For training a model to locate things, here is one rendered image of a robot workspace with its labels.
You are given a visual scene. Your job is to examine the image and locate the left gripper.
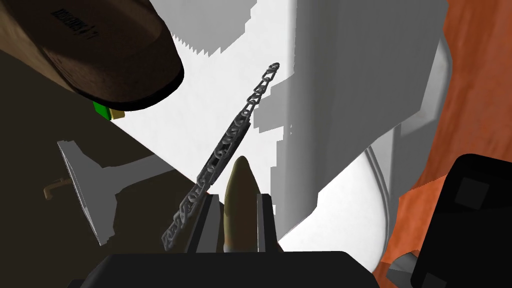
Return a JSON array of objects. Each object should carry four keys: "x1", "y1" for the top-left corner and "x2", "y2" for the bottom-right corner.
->
[{"x1": 410, "y1": 153, "x2": 512, "y2": 288}]

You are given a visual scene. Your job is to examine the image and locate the brown shoe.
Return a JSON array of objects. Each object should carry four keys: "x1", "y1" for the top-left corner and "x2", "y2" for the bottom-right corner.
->
[{"x1": 0, "y1": 0, "x2": 186, "y2": 113}]

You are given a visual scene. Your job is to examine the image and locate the grey metal chain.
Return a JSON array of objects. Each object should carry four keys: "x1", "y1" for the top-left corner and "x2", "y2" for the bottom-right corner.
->
[{"x1": 160, "y1": 61, "x2": 281, "y2": 253}]

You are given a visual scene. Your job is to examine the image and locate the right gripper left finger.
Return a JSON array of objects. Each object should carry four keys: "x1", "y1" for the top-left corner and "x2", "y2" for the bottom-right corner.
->
[{"x1": 186, "y1": 193, "x2": 223, "y2": 254}]

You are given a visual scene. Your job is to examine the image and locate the brown door handle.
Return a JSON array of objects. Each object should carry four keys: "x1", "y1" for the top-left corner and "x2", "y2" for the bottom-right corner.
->
[{"x1": 43, "y1": 177, "x2": 74, "y2": 201}]

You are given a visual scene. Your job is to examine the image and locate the olive pointed object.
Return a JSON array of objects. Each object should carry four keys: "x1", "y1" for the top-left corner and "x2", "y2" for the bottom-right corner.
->
[{"x1": 222, "y1": 155, "x2": 261, "y2": 253}]

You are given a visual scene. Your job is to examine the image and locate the green block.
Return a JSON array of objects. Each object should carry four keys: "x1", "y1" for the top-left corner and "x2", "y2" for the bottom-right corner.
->
[{"x1": 92, "y1": 100, "x2": 113, "y2": 121}]

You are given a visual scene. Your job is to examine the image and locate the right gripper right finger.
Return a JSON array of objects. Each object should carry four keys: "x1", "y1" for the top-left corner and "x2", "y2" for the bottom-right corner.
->
[{"x1": 255, "y1": 192, "x2": 285, "y2": 254}]

